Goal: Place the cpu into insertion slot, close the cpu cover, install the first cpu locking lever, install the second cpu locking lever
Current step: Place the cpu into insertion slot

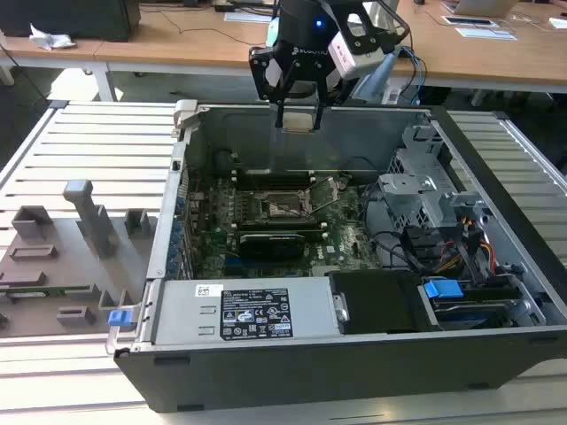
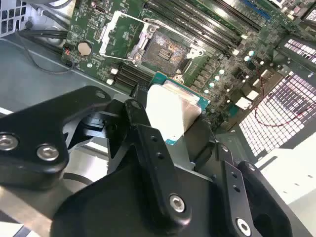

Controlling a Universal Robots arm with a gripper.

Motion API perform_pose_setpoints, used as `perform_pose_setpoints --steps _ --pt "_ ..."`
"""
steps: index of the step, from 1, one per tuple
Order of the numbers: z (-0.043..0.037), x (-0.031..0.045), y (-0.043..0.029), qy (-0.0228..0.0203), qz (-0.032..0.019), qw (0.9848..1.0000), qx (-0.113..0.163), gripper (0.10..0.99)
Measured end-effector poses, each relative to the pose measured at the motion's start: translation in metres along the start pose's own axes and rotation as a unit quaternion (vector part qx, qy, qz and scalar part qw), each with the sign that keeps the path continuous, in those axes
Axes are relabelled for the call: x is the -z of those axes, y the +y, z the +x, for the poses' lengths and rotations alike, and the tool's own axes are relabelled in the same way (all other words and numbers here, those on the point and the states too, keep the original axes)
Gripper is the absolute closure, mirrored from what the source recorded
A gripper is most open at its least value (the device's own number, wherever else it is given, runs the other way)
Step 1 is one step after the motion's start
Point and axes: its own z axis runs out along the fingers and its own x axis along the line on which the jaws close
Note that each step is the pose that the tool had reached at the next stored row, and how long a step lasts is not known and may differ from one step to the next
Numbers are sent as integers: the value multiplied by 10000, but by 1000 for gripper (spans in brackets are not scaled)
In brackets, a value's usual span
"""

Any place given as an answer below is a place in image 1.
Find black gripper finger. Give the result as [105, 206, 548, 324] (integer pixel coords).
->
[248, 46, 287, 129]
[312, 61, 355, 132]

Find silver CPU plate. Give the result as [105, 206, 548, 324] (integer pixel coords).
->
[283, 112, 316, 134]

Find metal socket cover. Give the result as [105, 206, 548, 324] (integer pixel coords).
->
[304, 175, 345, 212]

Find CPU socket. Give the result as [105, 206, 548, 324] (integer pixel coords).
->
[258, 189, 318, 223]

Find blue expansion slot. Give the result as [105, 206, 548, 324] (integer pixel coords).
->
[224, 258, 268, 277]

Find black drive cover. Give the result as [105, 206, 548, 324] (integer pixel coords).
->
[329, 270, 439, 336]

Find pale blue teach pendant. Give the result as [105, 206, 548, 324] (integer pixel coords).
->
[353, 46, 402, 101]

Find white paper sheet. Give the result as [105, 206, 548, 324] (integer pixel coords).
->
[222, 12, 274, 24]
[454, 26, 519, 43]

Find metal disk bay cage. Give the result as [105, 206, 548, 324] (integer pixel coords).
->
[378, 125, 488, 232]

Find wooden desk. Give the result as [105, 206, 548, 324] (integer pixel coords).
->
[0, 33, 117, 103]
[95, 0, 567, 107]

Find green motherboard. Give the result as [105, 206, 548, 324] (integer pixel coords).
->
[185, 174, 384, 281]

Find white framed tablet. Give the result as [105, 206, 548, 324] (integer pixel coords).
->
[441, 14, 495, 27]

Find black graphics card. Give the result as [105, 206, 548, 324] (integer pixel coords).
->
[238, 233, 306, 263]

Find silver laptop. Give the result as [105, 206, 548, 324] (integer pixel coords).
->
[451, 0, 520, 17]

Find black computer tower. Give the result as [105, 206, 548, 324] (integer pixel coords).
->
[0, 0, 143, 43]

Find crumpled white paper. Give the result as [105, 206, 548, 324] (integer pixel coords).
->
[27, 22, 78, 51]

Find blue disk carrier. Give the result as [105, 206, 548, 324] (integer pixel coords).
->
[423, 277, 509, 331]

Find grey power supply unit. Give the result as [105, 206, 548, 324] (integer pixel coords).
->
[152, 278, 343, 344]

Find grey parts rack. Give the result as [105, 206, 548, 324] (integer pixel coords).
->
[0, 178, 154, 338]

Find blue case latch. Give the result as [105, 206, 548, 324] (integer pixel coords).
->
[107, 310, 136, 331]

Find black open PC case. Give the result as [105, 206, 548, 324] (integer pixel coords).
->
[105, 99, 567, 413]

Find green RAM stick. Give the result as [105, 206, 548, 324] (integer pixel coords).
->
[0, 285, 92, 299]

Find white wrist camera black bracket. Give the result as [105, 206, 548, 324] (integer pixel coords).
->
[326, 3, 411, 82]

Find blue cable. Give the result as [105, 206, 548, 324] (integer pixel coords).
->
[397, 43, 429, 105]

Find black connector wire bundle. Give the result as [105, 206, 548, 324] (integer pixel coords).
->
[400, 224, 454, 272]

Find yellow red wire bundle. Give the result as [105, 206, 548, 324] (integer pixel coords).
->
[435, 215, 500, 274]

